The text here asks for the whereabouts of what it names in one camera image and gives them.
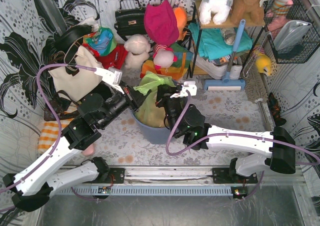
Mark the green plastic trash bag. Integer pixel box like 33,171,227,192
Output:
134,71,174,128

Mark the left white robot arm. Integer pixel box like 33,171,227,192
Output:
3,86,150,212

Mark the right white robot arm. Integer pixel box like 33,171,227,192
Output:
155,83,296,184

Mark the black cloth bag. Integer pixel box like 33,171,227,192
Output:
88,82,112,101

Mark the cream canvas tote bag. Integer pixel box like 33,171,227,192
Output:
49,46,103,101

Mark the blue plastic trash bin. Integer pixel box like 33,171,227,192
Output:
133,112,170,144

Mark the magenta hanging cloth bag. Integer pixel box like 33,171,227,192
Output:
143,0,179,46

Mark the colourful rainbow bag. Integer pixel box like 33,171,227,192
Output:
82,27,117,57

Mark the rainbow striped folded cloth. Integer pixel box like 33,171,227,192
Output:
140,43,194,80

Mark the pink and white plush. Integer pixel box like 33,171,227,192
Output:
153,44,178,69

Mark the red folded cloth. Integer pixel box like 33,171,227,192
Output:
96,44,128,70

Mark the pink eyeglass case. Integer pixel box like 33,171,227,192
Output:
81,143,95,156

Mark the large white sheep plush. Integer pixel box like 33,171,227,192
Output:
124,34,151,69

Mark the white shoe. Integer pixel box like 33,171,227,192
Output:
195,57,243,80

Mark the orange checkered towel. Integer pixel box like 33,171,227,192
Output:
37,121,59,154

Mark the teal folded cloth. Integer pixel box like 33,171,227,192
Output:
198,29,253,60

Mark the black metal shelf rack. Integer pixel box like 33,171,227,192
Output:
187,0,266,78

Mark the orange plush toy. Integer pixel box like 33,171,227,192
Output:
173,7,187,41

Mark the black leather handbag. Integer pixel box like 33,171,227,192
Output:
114,0,147,41

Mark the black round hat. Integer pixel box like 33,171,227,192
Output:
54,25,93,52

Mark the dark butterfly toy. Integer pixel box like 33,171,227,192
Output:
267,92,287,126

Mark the yellow duck plush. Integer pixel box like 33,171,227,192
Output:
253,47,272,76

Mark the white dog plush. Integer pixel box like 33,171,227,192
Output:
199,0,233,25

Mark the brown teddy bear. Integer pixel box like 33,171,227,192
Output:
230,0,264,25

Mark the silver foil pouch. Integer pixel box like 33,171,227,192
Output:
273,20,312,51

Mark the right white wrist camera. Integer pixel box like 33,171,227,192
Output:
170,81,197,98

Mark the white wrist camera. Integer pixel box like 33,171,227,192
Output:
170,81,197,98
94,67,125,94

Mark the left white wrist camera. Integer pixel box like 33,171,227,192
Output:
94,67,125,94

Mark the blue handled floor mop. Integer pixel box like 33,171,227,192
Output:
203,19,246,91

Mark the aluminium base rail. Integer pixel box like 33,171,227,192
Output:
53,164,258,196

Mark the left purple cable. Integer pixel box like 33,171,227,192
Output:
0,63,97,211

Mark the purple cable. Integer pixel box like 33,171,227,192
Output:
0,63,97,211
166,90,320,166

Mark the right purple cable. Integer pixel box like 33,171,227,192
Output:
166,90,320,166

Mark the black wire basket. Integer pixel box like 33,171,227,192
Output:
264,0,320,64

